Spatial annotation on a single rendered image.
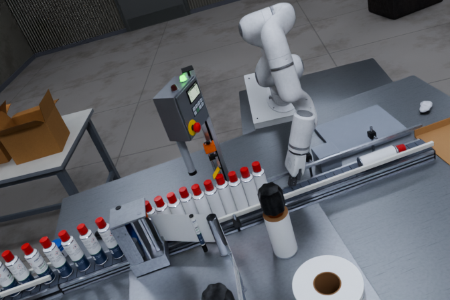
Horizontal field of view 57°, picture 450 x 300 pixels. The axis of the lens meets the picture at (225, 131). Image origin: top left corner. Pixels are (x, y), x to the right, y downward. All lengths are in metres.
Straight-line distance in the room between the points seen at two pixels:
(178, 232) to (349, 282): 0.69
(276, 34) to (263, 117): 0.90
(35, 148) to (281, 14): 2.08
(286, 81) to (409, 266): 0.75
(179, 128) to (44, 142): 1.70
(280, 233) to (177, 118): 0.54
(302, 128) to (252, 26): 0.44
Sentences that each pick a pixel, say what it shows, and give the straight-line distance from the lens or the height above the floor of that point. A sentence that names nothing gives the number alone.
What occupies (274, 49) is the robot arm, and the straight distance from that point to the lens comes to 1.53.
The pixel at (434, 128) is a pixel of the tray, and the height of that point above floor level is 0.84.
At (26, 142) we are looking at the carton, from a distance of 3.14.
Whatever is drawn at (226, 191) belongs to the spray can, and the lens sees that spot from 1.68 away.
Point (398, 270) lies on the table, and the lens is 1.57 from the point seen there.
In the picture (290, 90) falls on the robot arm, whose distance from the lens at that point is 1.56.
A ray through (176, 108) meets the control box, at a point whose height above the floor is 1.43.
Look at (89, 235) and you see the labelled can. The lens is 1.76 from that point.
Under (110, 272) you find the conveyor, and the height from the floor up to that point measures 0.86.
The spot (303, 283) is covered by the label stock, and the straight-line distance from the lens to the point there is 1.31.
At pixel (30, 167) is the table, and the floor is 0.78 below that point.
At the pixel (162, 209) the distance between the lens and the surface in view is 1.69.
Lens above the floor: 2.06
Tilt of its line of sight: 30 degrees down
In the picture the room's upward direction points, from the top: 18 degrees counter-clockwise
